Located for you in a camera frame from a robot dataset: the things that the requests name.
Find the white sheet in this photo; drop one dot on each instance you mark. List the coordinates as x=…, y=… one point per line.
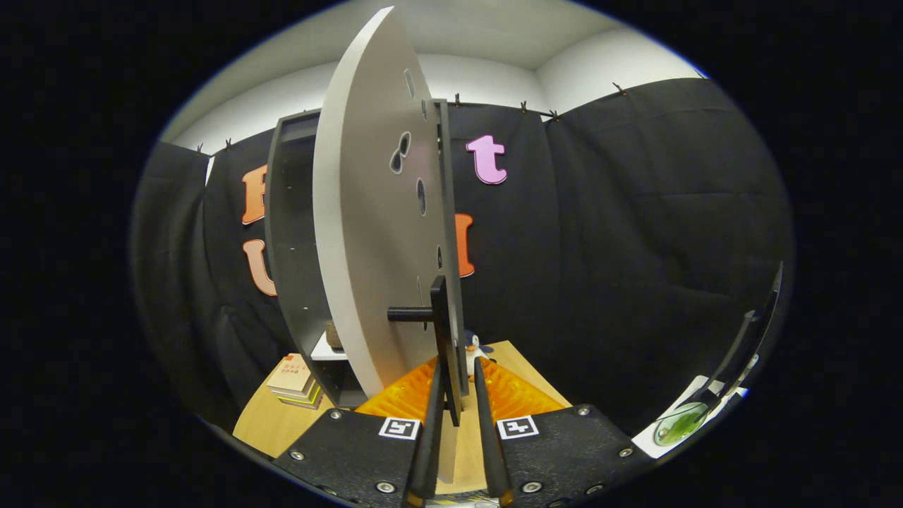
x=645, y=441

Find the dark grey shoe cabinet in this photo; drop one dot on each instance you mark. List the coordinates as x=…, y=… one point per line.
x=293, y=247

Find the white shoe cabinet door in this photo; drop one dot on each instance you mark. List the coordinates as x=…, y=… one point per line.
x=374, y=233

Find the thin black stand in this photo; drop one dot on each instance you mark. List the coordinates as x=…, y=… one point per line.
x=741, y=346

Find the green round dish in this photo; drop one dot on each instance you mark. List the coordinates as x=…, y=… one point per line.
x=677, y=425

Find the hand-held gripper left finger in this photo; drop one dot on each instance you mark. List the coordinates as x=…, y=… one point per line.
x=430, y=437

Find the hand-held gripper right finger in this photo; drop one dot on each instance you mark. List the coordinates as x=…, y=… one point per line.
x=492, y=451

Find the brown fuzzy shoe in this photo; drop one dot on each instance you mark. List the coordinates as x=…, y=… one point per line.
x=334, y=337

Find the stack of books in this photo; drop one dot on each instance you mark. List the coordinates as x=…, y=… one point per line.
x=295, y=377

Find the black backdrop cloth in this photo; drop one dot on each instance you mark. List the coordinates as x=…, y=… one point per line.
x=635, y=247

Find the small penguin toy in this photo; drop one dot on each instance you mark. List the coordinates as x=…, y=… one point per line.
x=474, y=349

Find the white cabinet shelf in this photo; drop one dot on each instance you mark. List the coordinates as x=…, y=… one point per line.
x=326, y=353

